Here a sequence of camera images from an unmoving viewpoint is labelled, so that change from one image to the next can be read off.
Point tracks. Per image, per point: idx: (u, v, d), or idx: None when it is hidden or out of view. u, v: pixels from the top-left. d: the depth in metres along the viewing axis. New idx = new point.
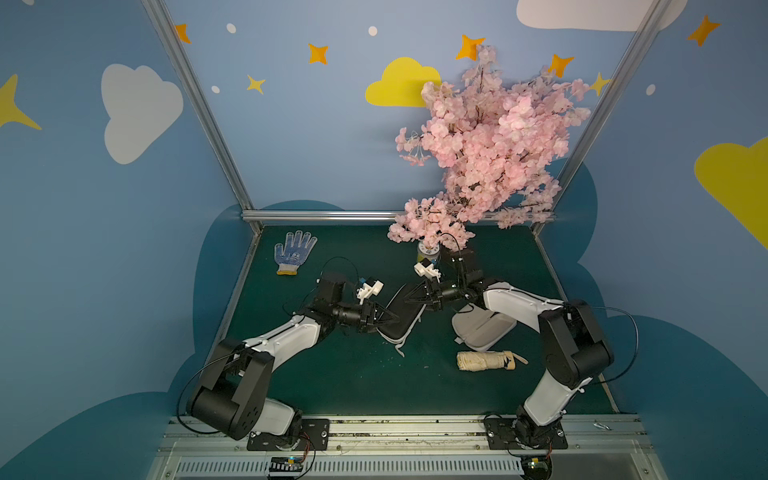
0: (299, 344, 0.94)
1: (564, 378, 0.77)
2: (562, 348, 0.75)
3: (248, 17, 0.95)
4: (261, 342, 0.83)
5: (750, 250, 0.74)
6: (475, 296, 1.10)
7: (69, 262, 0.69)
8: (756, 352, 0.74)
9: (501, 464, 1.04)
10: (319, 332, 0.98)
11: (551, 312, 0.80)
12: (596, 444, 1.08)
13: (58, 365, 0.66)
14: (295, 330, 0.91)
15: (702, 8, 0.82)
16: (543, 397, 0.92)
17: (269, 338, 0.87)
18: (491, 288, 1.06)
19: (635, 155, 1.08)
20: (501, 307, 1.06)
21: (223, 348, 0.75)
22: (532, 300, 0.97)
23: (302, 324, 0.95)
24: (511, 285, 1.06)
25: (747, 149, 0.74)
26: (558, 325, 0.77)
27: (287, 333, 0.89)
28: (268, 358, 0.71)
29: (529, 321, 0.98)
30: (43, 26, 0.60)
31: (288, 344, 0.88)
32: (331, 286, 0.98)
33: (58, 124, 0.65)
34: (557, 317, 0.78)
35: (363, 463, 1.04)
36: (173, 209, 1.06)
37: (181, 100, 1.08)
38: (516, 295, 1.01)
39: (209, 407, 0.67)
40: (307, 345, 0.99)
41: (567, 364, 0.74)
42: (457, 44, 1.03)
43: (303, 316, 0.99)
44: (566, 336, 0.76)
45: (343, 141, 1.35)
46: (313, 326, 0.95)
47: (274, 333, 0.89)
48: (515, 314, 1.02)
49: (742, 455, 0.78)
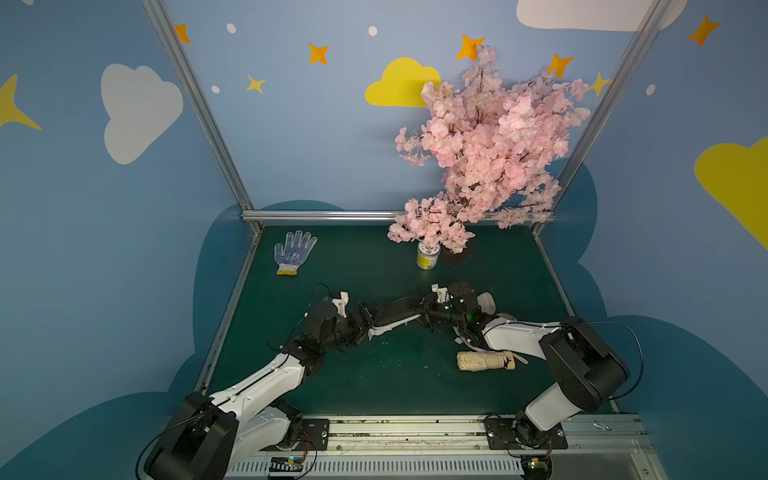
0: (281, 388, 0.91)
1: (587, 403, 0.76)
2: (575, 373, 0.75)
3: (248, 16, 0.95)
4: (229, 399, 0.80)
5: (750, 250, 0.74)
6: (477, 340, 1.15)
7: (68, 262, 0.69)
8: (755, 352, 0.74)
9: (500, 464, 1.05)
10: (303, 372, 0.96)
11: (552, 336, 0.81)
12: (596, 444, 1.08)
13: (58, 365, 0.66)
14: (272, 377, 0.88)
15: (702, 8, 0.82)
16: (552, 410, 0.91)
17: (240, 390, 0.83)
18: (490, 328, 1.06)
19: (636, 155, 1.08)
20: (506, 346, 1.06)
21: (188, 405, 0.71)
22: (530, 328, 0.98)
23: (283, 367, 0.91)
24: (508, 320, 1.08)
25: (747, 149, 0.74)
26: (563, 349, 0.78)
27: (260, 384, 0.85)
28: (231, 422, 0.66)
29: (531, 350, 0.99)
30: (42, 26, 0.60)
31: (261, 394, 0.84)
32: (319, 324, 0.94)
33: (57, 123, 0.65)
34: (558, 341, 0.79)
35: (363, 463, 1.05)
36: (173, 209, 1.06)
37: (181, 100, 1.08)
38: (514, 327, 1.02)
39: (168, 470, 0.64)
40: (292, 386, 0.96)
41: (584, 388, 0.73)
42: (457, 44, 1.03)
43: (287, 355, 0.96)
44: (575, 359, 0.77)
45: (344, 141, 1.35)
46: (296, 368, 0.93)
47: (246, 384, 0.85)
48: (517, 347, 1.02)
49: (740, 455, 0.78)
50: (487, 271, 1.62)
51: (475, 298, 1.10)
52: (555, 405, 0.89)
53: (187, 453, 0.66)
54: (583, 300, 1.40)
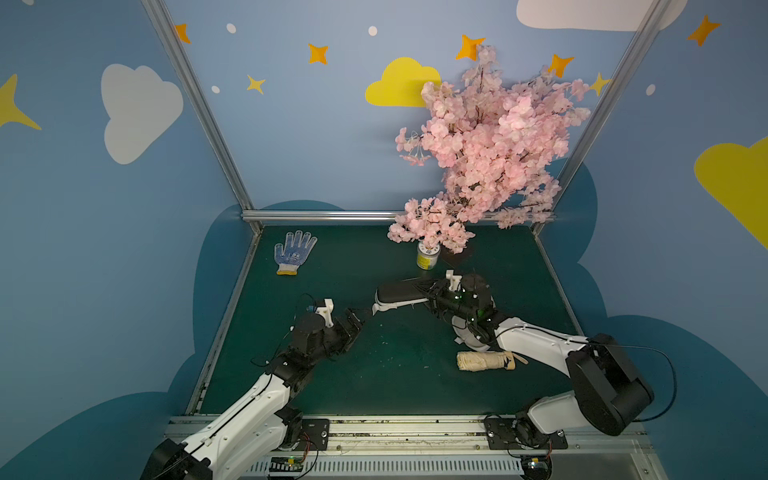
0: (263, 415, 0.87)
1: (605, 423, 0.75)
2: (602, 395, 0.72)
3: (248, 16, 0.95)
4: (204, 442, 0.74)
5: (750, 250, 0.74)
6: (487, 337, 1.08)
7: (68, 262, 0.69)
8: (754, 353, 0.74)
9: (501, 464, 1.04)
10: (289, 391, 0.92)
11: (582, 354, 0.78)
12: (597, 444, 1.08)
13: (58, 366, 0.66)
14: (253, 406, 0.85)
15: (702, 8, 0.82)
16: (562, 421, 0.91)
17: (214, 431, 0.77)
18: (505, 331, 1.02)
19: (635, 155, 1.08)
20: (518, 348, 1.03)
21: (161, 453, 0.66)
22: (552, 340, 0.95)
23: (264, 393, 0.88)
24: (524, 323, 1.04)
25: (747, 149, 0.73)
26: (593, 370, 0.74)
27: (240, 418, 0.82)
28: (208, 473, 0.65)
29: (547, 360, 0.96)
30: (43, 26, 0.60)
31: (241, 430, 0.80)
32: (305, 338, 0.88)
33: (57, 123, 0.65)
34: (590, 360, 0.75)
35: (363, 463, 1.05)
36: (173, 209, 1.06)
37: (181, 100, 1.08)
38: (533, 334, 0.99)
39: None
40: (279, 406, 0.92)
41: (609, 412, 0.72)
42: (457, 44, 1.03)
43: (270, 374, 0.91)
44: (604, 380, 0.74)
45: (344, 141, 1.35)
46: (281, 391, 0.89)
47: (225, 419, 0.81)
48: (531, 353, 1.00)
49: (740, 455, 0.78)
50: (487, 271, 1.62)
51: (489, 294, 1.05)
52: (566, 416, 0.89)
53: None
54: (583, 300, 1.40)
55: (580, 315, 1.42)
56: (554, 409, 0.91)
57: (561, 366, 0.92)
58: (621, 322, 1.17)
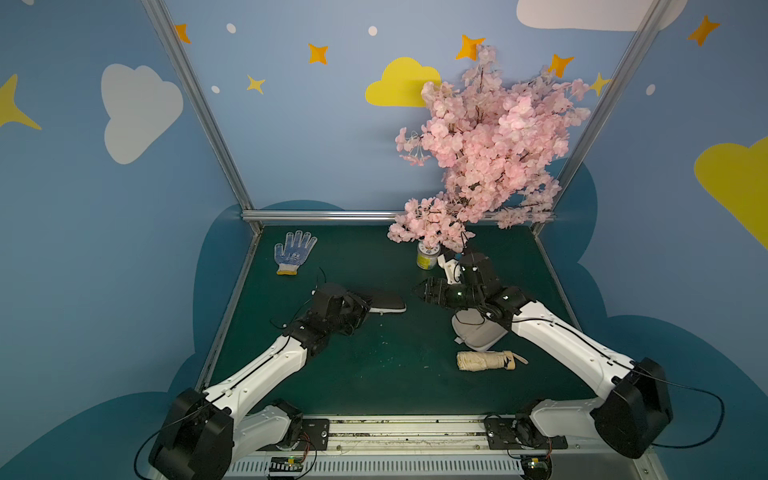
0: (280, 375, 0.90)
1: (623, 448, 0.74)
2: (637, 427, 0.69)
3: (247, 16, 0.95)
4: (224, 394, 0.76)
5: (751, 251, 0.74)
6: (498, 314, 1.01)
7: (67, 262, 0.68)
8: (754, 353, 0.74)
9: (500, 464, 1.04)
10: (307, 354, 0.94)
11: (627, 387, 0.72)
12: (596, 444, 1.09)
13: (58, 365, 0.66)
14: (273, 363, 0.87)
15: (702, 8, 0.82)
16: (566, 426, 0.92)
17: (235, 384, 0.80)
18: (523, 322, 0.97)
19: (635, 155, 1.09)
20: (539, 342, 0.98)
21: (182, 402, 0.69)
22: (590, 353, 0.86)
23: (282, 353, 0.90)
24: (555, 321, 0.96)
25: (748, 149, 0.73)
26: (636, 408, 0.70)
27: (257, 375, 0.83)
28: (226, 421, 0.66)
29: (576, 368, 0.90)
30: (41, 26, 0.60)
31: (259, 385, 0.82)
32: (326, 300, 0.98)
33: (56, 123, 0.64)
34: (631, 388, 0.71)
35: (363, 463, 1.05)
36: (173, 209, 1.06)
37: (181, 101, 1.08)
38: (566, 338, 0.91)
39: (171, 464, 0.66)
40: (294, 370, 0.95)
41: (635, 440, 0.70)
42: (457, 44, 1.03)
43: (288, 338, 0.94)
44: (640, 409, 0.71)
45: (343, 141, 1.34)
46: (298, 352, 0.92)
47: (242, 376, 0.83)
48: (555, 351, 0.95)
49: (739, 453, 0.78)
50: None
51: (490, 268, 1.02)
52: (570, 421, 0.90)
53: (188, 446, 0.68)
54: (582, 300, 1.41)
55: (580, 316, 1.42)
56: (557, 412, 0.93)
57: (596, 384, 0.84)
58: (622, 322, 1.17)
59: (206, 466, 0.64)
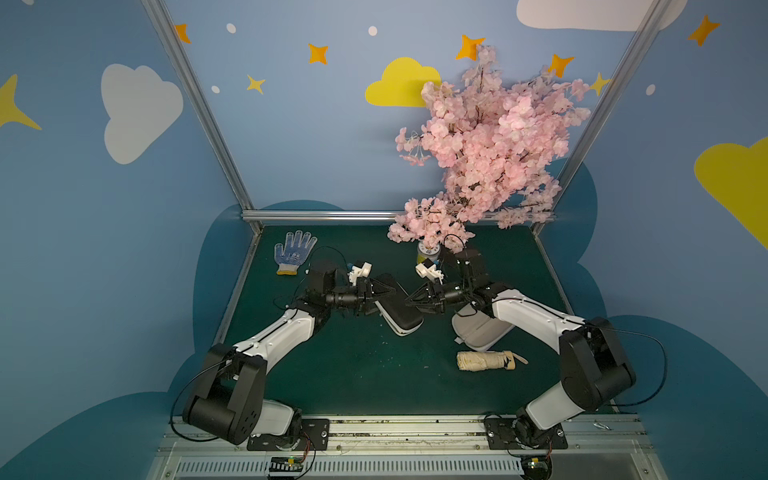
0: (294, 339, 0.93)
1: (584, 401, 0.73)
2: (584, 369, 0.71)
3: (247, 16, 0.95)
4: (253, 345, 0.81)
5: (751, 251, 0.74)
6: (482, 304, 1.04)
7: (67, 262, 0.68)
8: (755, 352, 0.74)
9: (500, 464, 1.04)
10: (314, 324, 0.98)
11: (573, 333, 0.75)
12: (596, 444, 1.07)
13: (58, 365, 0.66)
14: (287, 327, 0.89)
15: (702, 8, 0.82)
16: (554, 409, 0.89)
17: (261, 339, 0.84)
18: (502, 301, 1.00)
19: (635, 155, 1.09)
20: (513, 320, 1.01)
21: (214, 355, 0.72)
22: (548, 316, 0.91)
23: (294, 320, 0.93)
24: (524, 296, 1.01)
25: (748, 149, 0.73)
26: (582, 350, 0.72)
27: (280, 332, 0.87)
28: (260, 363, 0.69)
29: (541, 335, 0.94)
30: (41, 26, 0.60)
31: (282, 342, 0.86)
32: (320, 276, 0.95)
33: (57, 123, 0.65)
34: (576, 335, 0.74)
35: (363, 463, 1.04)
36: (173, 209, 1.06)
37: (181, 101, 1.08)
38: (529, 307, 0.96)
39: (206, 416, 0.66)
40: (304, 338, 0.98)
41: (589, 388, 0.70)
42: (457, 44, 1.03)
43: (295, 309, 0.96)
44: (589, 355, 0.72)
45: (343, 140, 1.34)
46: (307, 317, 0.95)
47: (266, 333, 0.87)
48: (525, 326, 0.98)
49: (740, 453, 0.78)
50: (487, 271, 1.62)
51: (481, 262, 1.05)
52: (557, 404, 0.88)
53: (222, 399, 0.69)
54: (582, 300, 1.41)
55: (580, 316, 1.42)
56: (544, 396, 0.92)
57: (555, 345, 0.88)
58: (622, 322, 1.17)
59: (246, 411, 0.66)
